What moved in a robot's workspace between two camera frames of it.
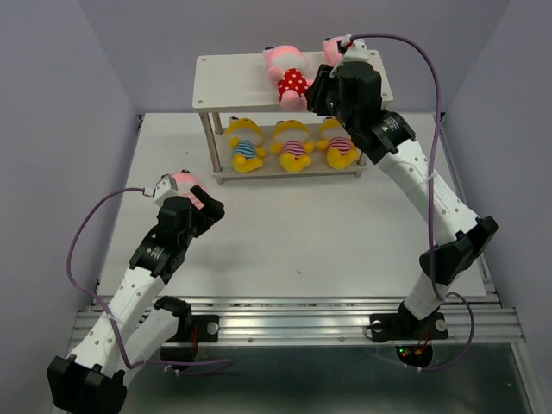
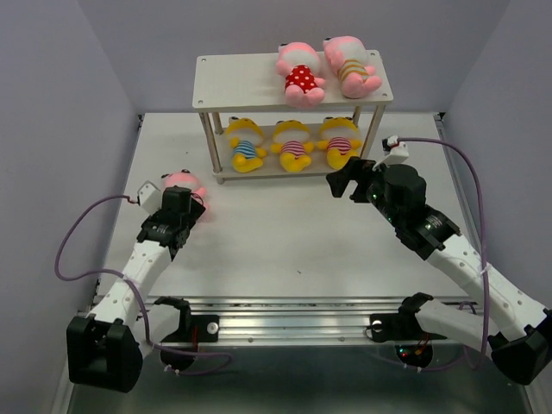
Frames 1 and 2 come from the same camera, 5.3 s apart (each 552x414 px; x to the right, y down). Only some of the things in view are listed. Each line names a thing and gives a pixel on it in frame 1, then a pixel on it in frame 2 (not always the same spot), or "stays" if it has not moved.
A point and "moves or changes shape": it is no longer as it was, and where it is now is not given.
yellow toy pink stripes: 291,141 stays
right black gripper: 321,84 to 358,169
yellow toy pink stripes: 341,152 stays
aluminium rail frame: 325,320 stays
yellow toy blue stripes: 245,136 stays
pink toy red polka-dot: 287,66 moves or changes shape
